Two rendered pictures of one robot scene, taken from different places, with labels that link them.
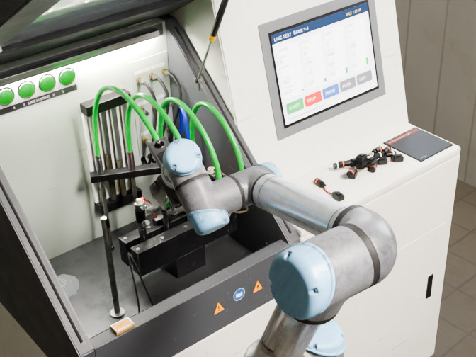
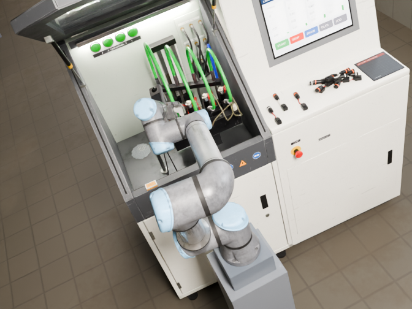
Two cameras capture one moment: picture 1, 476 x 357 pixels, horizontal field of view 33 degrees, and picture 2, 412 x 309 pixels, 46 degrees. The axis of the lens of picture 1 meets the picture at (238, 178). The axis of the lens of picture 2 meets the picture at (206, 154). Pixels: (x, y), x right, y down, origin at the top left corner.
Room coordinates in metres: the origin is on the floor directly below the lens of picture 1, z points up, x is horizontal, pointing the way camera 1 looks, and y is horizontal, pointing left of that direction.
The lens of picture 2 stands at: (0.35, -0.67, 2.43)
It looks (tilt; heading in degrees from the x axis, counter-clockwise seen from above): 44 degrees down; 30
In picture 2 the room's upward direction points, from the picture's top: 19 degrees counter-clockwise
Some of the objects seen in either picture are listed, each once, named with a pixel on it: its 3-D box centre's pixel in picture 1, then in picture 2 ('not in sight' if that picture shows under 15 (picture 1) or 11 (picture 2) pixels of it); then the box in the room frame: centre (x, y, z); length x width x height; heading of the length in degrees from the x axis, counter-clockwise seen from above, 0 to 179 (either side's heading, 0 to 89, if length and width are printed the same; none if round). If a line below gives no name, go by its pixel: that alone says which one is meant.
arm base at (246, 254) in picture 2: not in sight; (238, 241); (1.26, -0.15, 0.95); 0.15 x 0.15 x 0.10
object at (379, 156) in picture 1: (368, 159); (335, 78); (2.14, -0.41, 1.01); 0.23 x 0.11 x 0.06; 128
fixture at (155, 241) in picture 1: (180, 242); (206, 130); (1.88, 0.17, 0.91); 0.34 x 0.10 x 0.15; 128
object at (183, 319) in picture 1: (197, 312); (202, 176); (1.62, 0.12, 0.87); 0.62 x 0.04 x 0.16; 128
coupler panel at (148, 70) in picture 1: (155, 106); (195, 43); (2.17, 0.24, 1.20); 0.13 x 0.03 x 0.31; 128
